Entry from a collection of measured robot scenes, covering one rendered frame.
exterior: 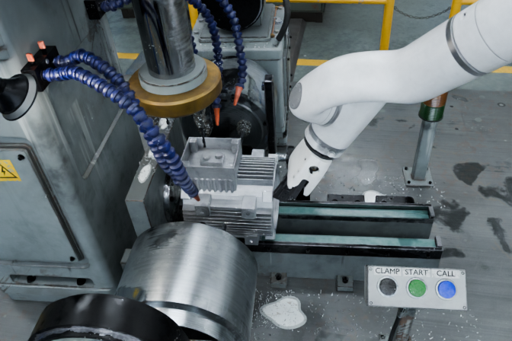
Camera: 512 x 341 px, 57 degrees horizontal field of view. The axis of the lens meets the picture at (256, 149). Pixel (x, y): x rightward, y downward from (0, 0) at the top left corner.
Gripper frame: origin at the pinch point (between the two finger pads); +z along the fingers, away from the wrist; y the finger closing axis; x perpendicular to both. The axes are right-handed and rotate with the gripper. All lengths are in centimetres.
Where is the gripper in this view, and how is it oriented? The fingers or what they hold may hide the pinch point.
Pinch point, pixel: (283, 192)
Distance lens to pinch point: 101.0
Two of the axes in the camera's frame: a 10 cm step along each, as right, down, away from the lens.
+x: -8.9, -3.9, -2.2
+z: -4.4, 6.5, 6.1
